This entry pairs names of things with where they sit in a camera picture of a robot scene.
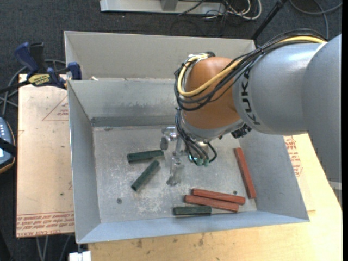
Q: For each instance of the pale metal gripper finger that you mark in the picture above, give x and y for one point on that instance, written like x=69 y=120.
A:
x=177 y=158
x=175 y=176

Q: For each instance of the dark green flat block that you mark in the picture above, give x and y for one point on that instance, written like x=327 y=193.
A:
x=192 y=210
x=145 y=175
x=145 y=155

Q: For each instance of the red-brown flat block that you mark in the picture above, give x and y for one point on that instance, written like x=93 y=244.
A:
x=212 y=203
x=244 y=173
x=217 y=196

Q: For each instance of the grey metal bin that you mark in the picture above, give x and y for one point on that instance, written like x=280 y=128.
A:
x=130 y=200

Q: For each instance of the brown cardboard board red print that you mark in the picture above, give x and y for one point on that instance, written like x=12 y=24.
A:
x=43 y=151

